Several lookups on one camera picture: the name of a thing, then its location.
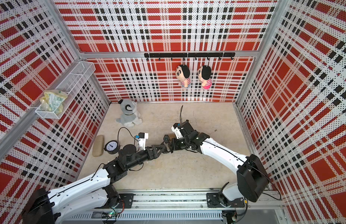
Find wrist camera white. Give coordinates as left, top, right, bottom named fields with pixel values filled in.
left=135, top=133, right=149, bottom=151
left=172, top=125, right=183, bottom=139

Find aluminium mounting rail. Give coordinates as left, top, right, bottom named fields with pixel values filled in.
left=58, top=189, right=286, bottom=211

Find left camera black cable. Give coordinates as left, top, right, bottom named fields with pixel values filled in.
left=117, top=127, right=138, bottom=152

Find wooden watch stand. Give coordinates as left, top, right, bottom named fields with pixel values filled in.
left=168, top=133, right=176, bottom=140

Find black round alarm clock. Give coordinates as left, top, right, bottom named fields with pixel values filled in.
left=104, top=140, right=120, bottom=155

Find beige glasses case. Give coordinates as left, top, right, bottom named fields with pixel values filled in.
left=92, top=135, right=105, bottom=157

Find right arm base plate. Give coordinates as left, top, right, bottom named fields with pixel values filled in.
left=206, top=192, right=245, bottom=208

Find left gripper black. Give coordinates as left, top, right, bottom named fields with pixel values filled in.
left=126, top=145, right=166, bottom=170

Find yellow green snack packets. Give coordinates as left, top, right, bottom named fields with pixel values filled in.
left=40, top=90, right=68, bottom=114

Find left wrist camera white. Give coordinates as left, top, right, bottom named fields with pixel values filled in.
left=135, top=133, right=149, bottom=151

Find grey white plush dog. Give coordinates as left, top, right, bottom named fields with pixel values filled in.
left=116, top=99, right=143, bottom=128

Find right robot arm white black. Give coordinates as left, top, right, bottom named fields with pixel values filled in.
left=171, top=120, right=269, bottom=206

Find hanging doll pink shirt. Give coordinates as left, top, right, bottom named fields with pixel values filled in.
left=198, top=65, right=212, bottom=90

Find black hook rail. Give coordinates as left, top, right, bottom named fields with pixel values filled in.
left=144, top=52, right=236, bottom=59

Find hanging doll striped shirt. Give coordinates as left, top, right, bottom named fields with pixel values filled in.
left=175, top=65, right=191, bottom=88

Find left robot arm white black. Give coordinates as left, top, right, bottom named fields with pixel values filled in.
left=21, top=143, right=172, bottom=224

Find white wire basket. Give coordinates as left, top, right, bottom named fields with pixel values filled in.
left=35, top=61, right=95, bottom=119

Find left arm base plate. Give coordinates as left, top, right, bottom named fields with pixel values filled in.
left=106, top=193, right=135, bottom=209

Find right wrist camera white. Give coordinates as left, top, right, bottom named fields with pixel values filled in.
left=172, top=125, right=183, bottom=139

